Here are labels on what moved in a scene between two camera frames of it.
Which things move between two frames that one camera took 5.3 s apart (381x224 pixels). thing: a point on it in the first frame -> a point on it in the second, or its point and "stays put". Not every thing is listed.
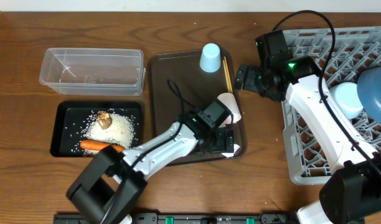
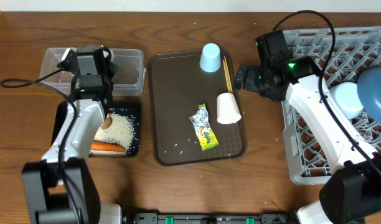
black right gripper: x=253 y=73 stays put
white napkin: x=230 y=154 -> x=105 y=53
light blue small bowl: x=346 y=98 stays put
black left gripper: x=226 y=134 -> x=111 y=68
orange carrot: x=89 y=145 stays put
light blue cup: x=210 y=59 stays put
